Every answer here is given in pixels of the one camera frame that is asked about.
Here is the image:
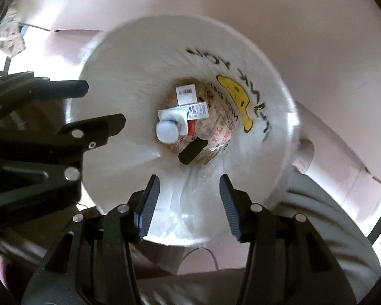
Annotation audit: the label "black cable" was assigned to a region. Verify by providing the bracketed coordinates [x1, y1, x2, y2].
[182, 247, 220, 269]

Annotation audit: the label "white box with barcode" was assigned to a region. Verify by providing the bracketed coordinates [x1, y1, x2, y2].
[175, 85, 197, 106]

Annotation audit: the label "white printed carton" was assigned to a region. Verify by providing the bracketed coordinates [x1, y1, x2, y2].
[158, 102, 210, 135]

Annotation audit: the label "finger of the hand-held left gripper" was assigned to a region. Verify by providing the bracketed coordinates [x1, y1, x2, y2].
[34, 78, 90, 100]
[58, 113, 127, 152]

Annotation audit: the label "black cylinder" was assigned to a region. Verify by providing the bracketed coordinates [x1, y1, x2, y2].
[178, 138, 208, 165]

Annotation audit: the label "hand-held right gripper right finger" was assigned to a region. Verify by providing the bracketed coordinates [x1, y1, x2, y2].
[219, 174, 358, 305]

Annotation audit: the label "bin with printed plastic liner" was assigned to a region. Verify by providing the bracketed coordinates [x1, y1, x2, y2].
[65, 14, 305, 248]

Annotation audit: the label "floral bed sheet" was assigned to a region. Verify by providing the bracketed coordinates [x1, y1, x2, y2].
[0, 6, 26, 58]

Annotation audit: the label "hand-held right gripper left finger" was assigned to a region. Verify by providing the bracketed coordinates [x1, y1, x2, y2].
[21, 174, 161, 305]

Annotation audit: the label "grey pants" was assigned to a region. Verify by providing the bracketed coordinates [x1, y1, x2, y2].
[135, 165, 381, 305]

